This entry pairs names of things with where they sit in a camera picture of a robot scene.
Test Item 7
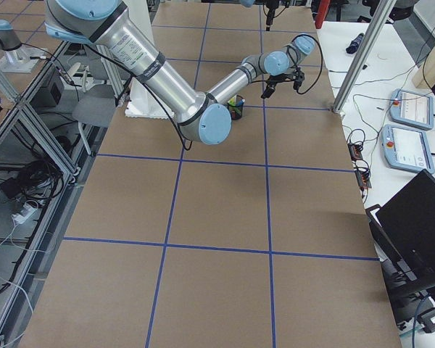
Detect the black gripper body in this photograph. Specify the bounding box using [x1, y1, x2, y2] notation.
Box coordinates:
[261, 74, 287, 99]

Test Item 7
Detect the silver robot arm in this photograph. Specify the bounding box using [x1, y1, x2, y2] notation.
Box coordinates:
[46, 1, 315, 145]

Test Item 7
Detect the green highlighter pen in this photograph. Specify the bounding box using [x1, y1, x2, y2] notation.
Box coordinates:
[228, 95, 237, 107]

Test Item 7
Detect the black mesh pen cup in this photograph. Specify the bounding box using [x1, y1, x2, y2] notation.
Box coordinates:
[227, 94, 245, 120]

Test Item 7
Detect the far teach pendant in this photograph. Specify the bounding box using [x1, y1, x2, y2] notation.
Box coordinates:
[389, 88, 434, 131]

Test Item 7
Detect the teach pendant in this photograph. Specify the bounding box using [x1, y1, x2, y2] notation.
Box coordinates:
[381, 125, 435, 174]
[389, 88, 434, 131]

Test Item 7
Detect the near teach pendant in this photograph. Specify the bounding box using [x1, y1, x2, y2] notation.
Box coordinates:
[381, 125, 435, 174]

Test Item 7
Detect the brown table mat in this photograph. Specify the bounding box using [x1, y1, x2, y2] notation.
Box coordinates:
[20, 3, 403, 348]

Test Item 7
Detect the grey office chair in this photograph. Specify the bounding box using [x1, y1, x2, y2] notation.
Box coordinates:
[72, 84, 116, 156]

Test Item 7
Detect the black laptop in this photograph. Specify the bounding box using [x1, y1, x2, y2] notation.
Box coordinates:
[376, 170, 435, 271]

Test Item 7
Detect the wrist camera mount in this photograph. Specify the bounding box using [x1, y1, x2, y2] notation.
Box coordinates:
[289, 67, 305, 93]

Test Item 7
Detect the aluminium frame post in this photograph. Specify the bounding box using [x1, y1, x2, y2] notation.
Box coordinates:
[331, 0, 397, 114]

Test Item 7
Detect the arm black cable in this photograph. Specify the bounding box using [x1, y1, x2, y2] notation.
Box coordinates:
[90, 34, 323, 152]

